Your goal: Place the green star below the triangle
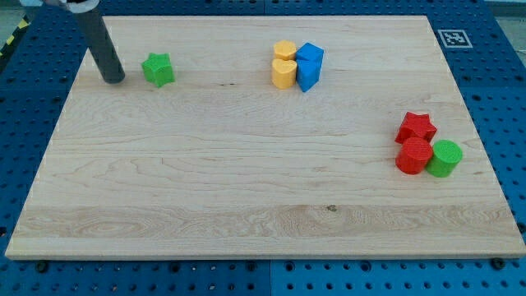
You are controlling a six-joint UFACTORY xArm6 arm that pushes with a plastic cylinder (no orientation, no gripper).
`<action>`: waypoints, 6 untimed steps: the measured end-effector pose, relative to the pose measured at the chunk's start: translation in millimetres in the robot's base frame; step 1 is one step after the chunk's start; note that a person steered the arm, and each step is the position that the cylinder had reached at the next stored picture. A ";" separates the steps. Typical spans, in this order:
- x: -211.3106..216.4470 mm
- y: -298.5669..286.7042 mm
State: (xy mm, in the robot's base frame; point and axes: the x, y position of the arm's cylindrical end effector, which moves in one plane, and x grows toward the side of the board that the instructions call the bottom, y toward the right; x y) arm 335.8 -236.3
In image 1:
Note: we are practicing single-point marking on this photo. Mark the light wooden board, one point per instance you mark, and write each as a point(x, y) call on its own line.
point(221, 164)

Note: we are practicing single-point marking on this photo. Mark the yellow heart block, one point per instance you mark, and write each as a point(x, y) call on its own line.
point(283, 73)

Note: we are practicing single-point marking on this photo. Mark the red star block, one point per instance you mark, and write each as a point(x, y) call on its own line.
point(416, 125)

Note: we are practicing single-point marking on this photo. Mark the red cylinder block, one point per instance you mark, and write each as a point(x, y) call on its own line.
point(414, 155)

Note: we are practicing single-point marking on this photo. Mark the blue cube block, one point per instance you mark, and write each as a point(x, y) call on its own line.
point(310, 52)

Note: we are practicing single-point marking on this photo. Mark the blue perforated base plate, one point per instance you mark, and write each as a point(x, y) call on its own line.
point(34, 86)

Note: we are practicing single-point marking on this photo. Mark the white fiducial marker tag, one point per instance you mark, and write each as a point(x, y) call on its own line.
point(455, 39)

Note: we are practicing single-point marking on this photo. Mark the blue triangle block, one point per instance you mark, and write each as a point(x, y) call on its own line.
point(308, 74)

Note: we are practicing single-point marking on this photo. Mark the green cylinder block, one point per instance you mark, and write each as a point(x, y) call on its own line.
point(446, 156)

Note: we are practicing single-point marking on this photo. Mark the white rod mount collar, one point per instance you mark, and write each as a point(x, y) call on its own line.
point(74, 6)

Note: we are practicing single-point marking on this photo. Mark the yellow hexagon block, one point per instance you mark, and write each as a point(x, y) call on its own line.
point(285, 50)

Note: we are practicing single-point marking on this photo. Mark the green star block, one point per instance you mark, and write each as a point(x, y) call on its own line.
point(158, 70)

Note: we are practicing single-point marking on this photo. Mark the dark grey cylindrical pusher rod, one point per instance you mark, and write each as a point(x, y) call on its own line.
point(100, 45)

